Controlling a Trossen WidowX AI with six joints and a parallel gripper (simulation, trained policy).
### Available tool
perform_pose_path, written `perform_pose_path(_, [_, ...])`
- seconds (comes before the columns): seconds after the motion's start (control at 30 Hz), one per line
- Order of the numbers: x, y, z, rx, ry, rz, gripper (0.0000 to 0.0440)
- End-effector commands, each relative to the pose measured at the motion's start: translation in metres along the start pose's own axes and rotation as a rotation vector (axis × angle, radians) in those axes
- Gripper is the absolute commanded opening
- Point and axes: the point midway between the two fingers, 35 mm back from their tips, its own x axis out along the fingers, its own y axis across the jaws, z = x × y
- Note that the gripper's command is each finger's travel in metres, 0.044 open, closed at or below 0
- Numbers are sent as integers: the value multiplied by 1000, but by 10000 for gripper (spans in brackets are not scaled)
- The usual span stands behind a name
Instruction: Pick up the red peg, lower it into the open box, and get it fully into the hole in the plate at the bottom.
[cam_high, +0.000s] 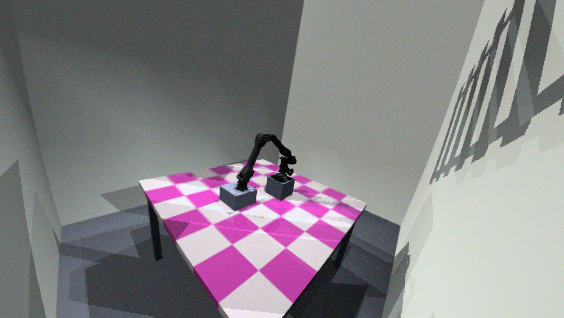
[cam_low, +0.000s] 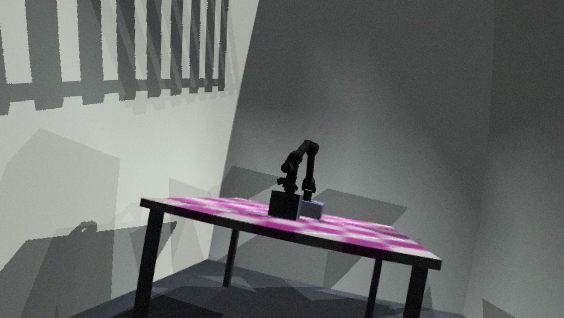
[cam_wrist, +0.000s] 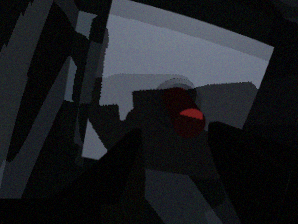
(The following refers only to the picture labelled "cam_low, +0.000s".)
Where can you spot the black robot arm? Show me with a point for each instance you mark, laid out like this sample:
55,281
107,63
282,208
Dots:
291,167

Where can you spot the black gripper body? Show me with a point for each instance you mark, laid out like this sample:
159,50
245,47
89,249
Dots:
291,182

